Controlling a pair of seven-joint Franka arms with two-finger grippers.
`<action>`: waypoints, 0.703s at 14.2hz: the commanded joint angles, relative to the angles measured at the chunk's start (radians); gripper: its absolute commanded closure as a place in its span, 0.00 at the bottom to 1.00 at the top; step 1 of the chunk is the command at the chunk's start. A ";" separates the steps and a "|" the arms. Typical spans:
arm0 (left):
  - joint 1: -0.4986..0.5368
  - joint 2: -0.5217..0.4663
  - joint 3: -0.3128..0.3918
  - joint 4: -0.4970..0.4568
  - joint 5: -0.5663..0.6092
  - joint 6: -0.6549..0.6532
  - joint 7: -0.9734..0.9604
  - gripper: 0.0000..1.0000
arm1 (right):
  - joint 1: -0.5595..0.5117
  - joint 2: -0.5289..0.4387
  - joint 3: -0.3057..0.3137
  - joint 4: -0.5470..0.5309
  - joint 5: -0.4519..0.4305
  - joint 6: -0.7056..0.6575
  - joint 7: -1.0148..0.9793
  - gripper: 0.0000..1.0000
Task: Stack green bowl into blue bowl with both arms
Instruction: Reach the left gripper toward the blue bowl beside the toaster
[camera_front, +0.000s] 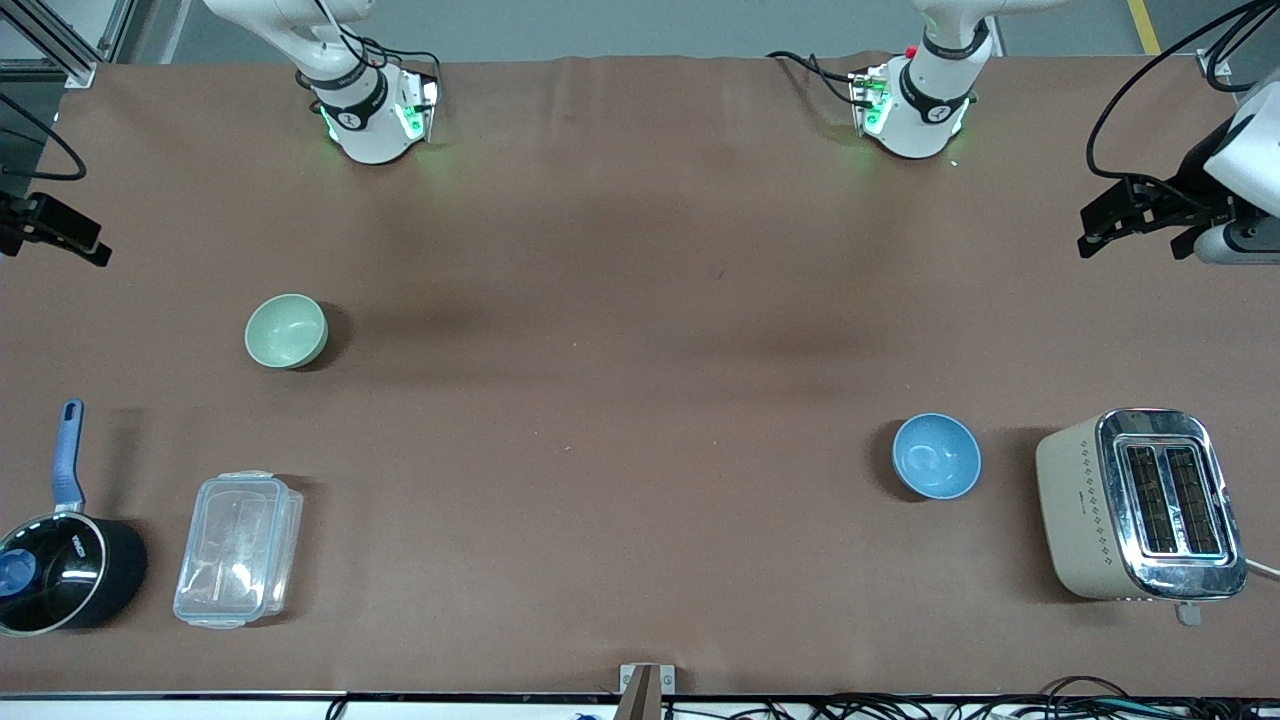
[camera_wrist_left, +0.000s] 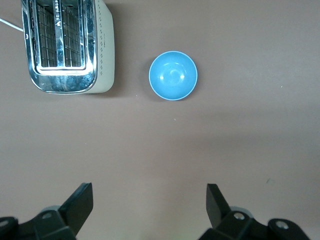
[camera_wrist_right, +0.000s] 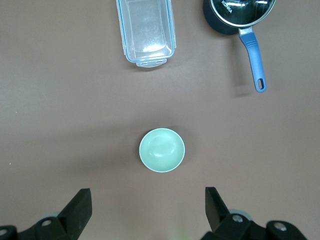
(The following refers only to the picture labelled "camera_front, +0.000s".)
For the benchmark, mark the clear plastic food container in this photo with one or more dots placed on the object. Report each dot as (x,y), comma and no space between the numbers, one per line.
(238,550)

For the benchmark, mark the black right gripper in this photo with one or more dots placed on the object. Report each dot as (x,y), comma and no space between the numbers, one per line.
(12,226)

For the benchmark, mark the aluminium frame profile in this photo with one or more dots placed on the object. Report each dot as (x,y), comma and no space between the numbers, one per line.
(70,45)

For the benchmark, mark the glass lid with blue knob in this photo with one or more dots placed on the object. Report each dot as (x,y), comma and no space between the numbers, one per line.
(45,570)

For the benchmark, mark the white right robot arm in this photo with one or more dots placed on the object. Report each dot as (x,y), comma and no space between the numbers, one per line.
(362,120)

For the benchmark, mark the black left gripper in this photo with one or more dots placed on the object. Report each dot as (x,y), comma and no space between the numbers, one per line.
(1190,203)

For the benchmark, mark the blue bowl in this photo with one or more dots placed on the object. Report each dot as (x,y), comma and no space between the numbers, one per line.
(936,456)

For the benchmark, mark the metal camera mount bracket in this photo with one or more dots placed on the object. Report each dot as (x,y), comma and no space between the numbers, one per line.
(646,688)

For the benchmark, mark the green bowl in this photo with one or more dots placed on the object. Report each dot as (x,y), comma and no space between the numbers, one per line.
(286,331)

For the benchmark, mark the beige chrome toaster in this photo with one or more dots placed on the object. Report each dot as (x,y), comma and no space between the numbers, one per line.
(1140,505)

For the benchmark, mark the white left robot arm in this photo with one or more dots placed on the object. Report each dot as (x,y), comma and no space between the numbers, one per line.
(925,110)

